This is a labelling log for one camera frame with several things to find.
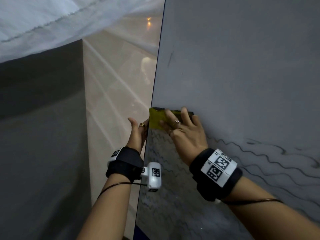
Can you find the person's right hand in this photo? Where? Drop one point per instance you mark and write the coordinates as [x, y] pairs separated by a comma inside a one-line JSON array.
[[190, 139]]

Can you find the person's left hand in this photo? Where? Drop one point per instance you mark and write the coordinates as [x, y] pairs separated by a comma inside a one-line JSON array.
[[136, 139]]

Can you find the yellow and black whiteboard eraser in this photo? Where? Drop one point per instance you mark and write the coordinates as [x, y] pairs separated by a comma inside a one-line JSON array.
[[156, 117]]

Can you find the large scribbled whiteboard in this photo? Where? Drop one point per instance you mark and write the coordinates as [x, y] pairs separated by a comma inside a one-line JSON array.
[[237, 72]]

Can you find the person's left forearm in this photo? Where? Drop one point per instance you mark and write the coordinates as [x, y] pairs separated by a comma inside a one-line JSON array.
[[105, 212]]

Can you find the person's right forearm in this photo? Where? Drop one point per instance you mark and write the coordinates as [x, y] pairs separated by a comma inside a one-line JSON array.
[[275, 217]]

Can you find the black wristband with marker tag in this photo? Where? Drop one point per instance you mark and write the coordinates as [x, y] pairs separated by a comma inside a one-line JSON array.
[[125, 164], [215, 182]]

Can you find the grey partition panel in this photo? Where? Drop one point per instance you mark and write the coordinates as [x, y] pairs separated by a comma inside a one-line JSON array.
[[42, 147]]

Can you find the white cloth sheet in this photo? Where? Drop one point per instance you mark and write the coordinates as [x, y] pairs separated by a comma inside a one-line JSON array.
[[62, 19]]

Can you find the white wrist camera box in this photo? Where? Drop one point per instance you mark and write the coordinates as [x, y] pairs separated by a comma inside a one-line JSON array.
[[152, 177]]

